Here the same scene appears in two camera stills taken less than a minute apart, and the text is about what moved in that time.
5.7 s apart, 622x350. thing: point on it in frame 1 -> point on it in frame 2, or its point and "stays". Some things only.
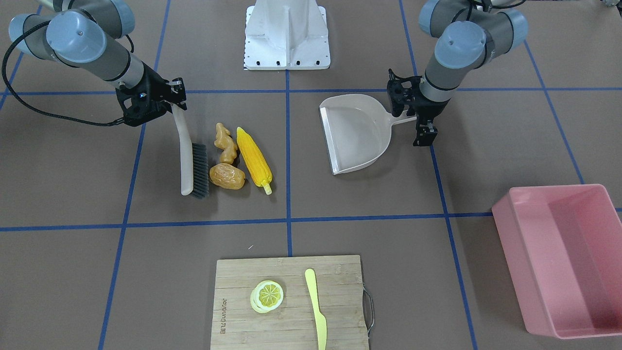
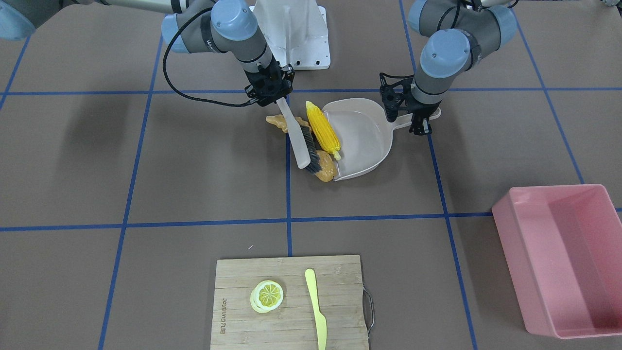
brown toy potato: (226, 176) -> (328, 169)
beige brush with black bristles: (194, 170) -> (306, 153)
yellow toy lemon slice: (266, 296) stays
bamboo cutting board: (235, 325) stays
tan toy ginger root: (224, 140) -> (278, 120)
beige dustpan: (356, 130) stays
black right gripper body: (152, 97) -> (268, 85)
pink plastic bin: (562, 246) stays
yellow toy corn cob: (255, 160) -> (324, 133)
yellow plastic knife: (321, 322) stays
